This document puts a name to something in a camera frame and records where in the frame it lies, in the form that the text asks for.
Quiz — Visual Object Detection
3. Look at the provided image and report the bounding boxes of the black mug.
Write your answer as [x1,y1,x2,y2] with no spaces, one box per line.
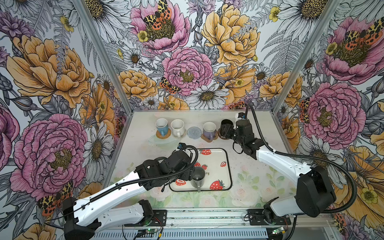
[220,119,234,133]

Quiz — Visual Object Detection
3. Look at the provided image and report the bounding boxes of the grey mug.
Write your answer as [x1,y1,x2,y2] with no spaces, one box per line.
[191,167,206,192]

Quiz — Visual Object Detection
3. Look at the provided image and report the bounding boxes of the cork paw print coaster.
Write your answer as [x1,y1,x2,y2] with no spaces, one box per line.
[201,134,218,143]

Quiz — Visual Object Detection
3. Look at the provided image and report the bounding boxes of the woven rattan round coaster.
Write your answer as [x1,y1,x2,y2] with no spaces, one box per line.
[156,129,172,140]

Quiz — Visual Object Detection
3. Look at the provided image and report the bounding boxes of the white mug purple handle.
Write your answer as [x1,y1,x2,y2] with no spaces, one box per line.
[203,122,217,140]

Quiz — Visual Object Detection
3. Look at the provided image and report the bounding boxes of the grey woven round coaster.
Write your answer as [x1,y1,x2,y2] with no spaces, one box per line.
[187,127,203,140]

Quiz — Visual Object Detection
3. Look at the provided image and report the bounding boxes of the blue mug white inside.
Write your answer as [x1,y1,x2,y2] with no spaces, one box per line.
[155,118,169,135]

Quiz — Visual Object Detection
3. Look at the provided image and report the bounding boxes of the scratched brown round coaster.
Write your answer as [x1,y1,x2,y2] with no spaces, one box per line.
[217,130,228,140]

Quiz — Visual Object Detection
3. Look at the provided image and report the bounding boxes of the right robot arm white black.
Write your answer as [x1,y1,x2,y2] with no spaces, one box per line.
[219,119,336,224]

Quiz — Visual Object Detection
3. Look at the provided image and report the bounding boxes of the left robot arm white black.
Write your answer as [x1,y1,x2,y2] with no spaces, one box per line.
[62,144,199,240]

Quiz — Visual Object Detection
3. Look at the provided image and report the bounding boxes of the white strawberry tray black rim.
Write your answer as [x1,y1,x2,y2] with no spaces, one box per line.
[170,148,233,192]

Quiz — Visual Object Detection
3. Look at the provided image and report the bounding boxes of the green circuit board left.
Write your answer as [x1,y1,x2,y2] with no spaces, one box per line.
[138,229,160,235]

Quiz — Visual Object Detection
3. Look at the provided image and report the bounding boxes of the green circuit board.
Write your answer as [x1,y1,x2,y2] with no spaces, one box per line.
[138,229,160,235]
[272,227,286,235]

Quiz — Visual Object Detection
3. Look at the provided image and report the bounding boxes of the green circuit board right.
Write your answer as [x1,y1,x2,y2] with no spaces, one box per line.
[272,227,286,235]

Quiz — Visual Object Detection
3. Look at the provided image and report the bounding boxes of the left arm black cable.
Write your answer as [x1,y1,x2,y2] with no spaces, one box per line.
[44,145,199,223]

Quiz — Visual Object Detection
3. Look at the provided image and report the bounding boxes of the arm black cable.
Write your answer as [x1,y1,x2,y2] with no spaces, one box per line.
[244,103,358,240]
[44,145,199,223]

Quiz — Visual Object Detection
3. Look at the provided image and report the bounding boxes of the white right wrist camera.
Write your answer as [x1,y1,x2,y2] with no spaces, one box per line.
[236,112,247,121]

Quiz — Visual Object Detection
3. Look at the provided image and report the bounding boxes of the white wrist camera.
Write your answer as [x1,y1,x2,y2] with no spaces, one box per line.
[236,112,247,121]
[177,143,187,150]

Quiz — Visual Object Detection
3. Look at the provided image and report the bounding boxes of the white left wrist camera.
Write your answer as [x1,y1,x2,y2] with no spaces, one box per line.
[177,143,187,150]

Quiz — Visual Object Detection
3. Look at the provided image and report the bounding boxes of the aluminium frame rail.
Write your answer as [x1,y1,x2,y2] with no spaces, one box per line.
[97,207,335,233]

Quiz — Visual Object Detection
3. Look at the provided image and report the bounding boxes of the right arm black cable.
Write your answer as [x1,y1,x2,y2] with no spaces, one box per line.
[244,103,358,240]

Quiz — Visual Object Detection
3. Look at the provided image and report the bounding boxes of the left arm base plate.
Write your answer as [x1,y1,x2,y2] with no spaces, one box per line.
[131,210,168,227]

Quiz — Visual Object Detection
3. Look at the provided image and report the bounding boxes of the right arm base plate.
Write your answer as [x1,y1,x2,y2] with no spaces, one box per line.
[247,209,292,226]

